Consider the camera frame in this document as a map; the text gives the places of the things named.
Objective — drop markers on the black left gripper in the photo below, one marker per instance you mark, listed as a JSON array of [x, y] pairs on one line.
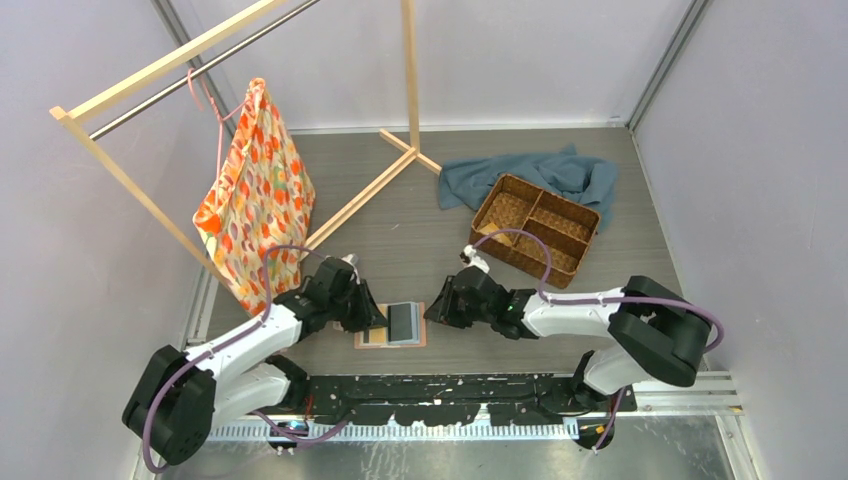
[[368, 314]]

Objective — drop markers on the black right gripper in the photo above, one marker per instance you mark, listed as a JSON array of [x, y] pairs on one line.
[[443, 309]]

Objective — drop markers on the yellow credit card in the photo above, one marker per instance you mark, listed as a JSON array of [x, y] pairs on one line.
[[375, 337]]

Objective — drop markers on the orange credit card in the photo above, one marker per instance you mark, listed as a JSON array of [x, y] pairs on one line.
[[495, 233]]

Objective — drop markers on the woven wicker divided basket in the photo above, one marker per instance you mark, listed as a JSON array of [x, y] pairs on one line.
[[539, 223]]

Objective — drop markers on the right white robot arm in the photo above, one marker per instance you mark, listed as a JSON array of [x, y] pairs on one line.
[[656, 334]]

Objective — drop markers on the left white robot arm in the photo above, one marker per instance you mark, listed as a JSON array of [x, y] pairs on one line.
[[182, 396]]

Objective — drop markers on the blue-grey crumpled cloth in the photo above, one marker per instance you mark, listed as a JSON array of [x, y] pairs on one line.
[[587, 180]]

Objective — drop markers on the orange floral hanging garment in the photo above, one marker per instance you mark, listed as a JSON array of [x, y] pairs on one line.
[[255, 218]]

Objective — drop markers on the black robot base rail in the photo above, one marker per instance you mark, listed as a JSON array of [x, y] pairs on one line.
[[439, 400]]

